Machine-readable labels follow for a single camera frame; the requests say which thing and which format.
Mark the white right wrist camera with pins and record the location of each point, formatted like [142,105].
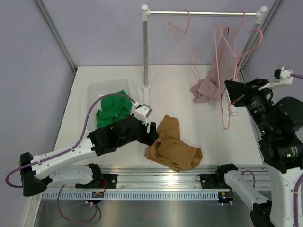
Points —
[282,77]

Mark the silver and white clothes rack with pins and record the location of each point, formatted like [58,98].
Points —
[259,15]

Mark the green tank top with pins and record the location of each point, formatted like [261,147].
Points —
[113,109]

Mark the white perforated plastic basket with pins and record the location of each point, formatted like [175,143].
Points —
[97,89]

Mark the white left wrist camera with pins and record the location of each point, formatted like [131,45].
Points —
[142,112]

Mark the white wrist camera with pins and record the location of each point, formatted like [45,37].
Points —
[282,77]
[142,112]

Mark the mauve tank top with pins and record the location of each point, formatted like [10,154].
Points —
[222,69]

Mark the brown tank top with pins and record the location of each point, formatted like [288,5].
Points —
[169,150]

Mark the aluminium mounting rail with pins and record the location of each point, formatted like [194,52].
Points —
[138,178]

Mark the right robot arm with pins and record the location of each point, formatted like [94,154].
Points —
[282,152]

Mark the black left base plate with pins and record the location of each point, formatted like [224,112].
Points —
[108,180]

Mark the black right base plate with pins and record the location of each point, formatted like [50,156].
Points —
[211,181]

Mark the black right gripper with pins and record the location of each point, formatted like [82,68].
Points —
[239,92]

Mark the aluminium frame post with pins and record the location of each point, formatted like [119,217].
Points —
[267,18]
[53,30]

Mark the left aluminium frame post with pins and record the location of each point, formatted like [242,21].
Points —
[53,30]

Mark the pink hanger under mauve top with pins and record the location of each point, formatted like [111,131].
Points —
[235,51]

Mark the right aluminium frame post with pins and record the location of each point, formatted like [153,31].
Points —
[267,18]

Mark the white slotted cable duct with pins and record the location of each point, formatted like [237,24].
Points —
[133,196]

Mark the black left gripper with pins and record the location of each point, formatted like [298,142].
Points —
[148,138]

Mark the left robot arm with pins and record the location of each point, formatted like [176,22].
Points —
[36,170]

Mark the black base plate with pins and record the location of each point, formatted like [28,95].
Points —
[211,181]
[108,180]

